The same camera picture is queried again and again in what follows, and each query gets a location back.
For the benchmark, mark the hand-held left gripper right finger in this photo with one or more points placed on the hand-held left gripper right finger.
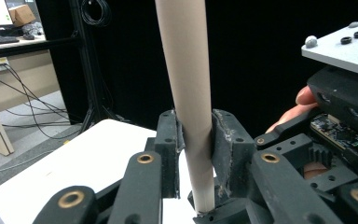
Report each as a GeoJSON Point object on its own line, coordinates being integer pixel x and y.
{"type": "Point", "coordinates": [231, 149]}

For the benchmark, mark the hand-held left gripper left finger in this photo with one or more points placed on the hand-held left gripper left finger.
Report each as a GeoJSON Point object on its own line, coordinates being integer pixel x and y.
{"type": "Point", "coordinates": [167, 155]}

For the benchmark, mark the white table sheet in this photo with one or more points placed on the white table sheet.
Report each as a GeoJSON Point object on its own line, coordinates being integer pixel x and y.
{"type": "Point", "coordinates": [74, 161]}

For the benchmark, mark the black curtain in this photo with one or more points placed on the black curtain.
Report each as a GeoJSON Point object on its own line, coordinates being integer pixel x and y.
{"type": "Point", "coordinates": [261, 46]}

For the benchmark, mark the black metal stand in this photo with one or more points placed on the black metal stand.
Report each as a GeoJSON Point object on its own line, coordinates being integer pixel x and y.
{"type": "Point", "coordinates": [80, 62]}

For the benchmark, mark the beige wooden desk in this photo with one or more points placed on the beige wooden desk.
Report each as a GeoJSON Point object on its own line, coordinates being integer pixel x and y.
{"type": "Point", "coordinates": [28, 81]}

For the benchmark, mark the cardboard box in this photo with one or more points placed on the cardboard box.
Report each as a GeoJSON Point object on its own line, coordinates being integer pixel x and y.
{"type": "Point", "coordinates": [21, 15]}

